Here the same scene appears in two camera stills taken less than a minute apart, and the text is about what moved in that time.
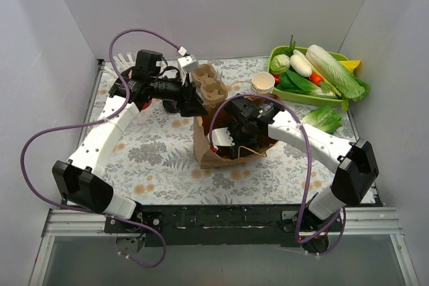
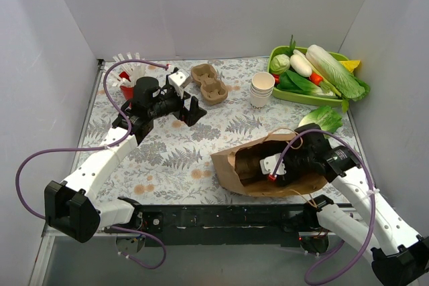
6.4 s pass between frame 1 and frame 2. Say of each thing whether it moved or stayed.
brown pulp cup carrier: stayed
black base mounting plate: stayed
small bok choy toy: stayed
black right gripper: moved
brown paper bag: moved
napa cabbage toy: stayed
